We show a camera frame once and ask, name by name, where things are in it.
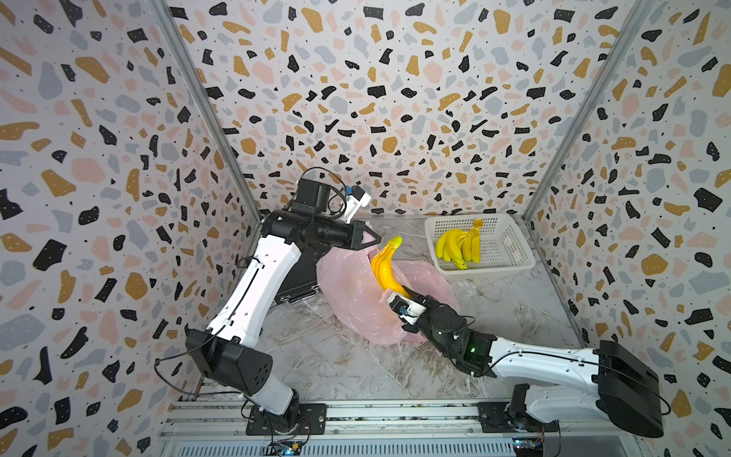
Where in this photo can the yellow banana bunch in basket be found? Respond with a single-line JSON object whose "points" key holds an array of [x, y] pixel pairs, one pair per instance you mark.
{"points": [[461, 247]]}

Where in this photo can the white plastic basket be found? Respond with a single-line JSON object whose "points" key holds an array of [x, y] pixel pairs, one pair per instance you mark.
{"points": [[504, 249]]}

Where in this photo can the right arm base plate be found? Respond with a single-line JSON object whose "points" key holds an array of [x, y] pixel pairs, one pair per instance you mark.
{"points": [[501, 417]]}

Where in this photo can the yellow banana bunch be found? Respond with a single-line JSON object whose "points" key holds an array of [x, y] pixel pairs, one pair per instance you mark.
{"points": [[461, 247], [381, 265]]}

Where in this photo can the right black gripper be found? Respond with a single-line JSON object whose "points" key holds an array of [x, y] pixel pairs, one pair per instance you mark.
{"points": [[433, 304]]}

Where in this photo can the pink plastic bag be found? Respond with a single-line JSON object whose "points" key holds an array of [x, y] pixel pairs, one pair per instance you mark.
{"points": [[350, 285]]}

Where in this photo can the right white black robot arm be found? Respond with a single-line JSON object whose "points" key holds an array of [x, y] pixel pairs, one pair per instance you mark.
{"points": [[607, 383]]}

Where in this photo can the aluminium front rail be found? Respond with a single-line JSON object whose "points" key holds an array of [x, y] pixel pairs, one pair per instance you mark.
{"points": [[384, 428]]}

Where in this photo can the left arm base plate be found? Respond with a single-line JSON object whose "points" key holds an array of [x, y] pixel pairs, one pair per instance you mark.
{"points": [[302, 419]]}

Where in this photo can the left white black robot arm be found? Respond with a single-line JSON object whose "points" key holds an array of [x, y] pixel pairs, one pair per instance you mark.
{"points": [[225, 351]]}

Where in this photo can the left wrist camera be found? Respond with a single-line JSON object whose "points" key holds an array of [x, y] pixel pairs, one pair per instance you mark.
{"points": [[356, 198]]}

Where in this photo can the black flat case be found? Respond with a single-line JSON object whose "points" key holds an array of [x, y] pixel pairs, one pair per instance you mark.
{"points": [[301, 281]]}

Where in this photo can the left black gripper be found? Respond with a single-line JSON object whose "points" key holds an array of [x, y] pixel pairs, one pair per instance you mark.
{"points": [[357, 236]]}

